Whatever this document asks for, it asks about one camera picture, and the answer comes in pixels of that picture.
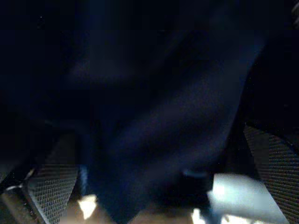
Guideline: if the black garment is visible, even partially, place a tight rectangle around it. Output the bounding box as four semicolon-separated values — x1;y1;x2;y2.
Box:
0;0;299;224

